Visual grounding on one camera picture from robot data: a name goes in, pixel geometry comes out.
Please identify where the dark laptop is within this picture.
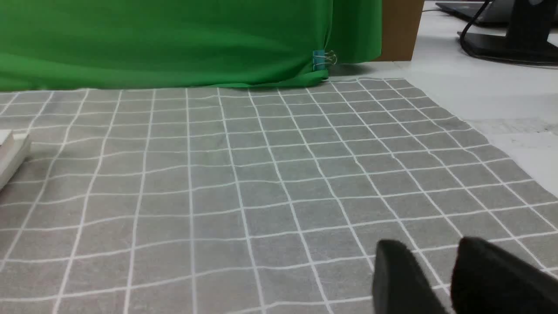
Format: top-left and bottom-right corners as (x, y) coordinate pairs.
(436, 0), (558, 25)

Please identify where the black monitor stand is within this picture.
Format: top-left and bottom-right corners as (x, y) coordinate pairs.
(458, 0), (558, 66)

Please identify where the grey checked tablecloth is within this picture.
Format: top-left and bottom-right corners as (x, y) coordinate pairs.
(0, 78), (557, 314)

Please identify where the blue binder clip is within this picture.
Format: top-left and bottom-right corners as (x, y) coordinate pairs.
(312, 50), (337, 72)

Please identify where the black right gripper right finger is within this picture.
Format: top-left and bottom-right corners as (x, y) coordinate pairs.
(450, 237), (558, 314)

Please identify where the brown cardboard board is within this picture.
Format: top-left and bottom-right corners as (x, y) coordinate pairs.
(373, 0), (424, 62)

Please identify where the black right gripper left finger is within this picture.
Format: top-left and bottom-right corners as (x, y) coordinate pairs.
(371, 240), (447, 314)

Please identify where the white power strip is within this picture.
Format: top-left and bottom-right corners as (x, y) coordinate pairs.
(0, 129), (31, 189)

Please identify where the green backdrop cloth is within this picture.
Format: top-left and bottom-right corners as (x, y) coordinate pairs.
(0, 0), (382, 91)

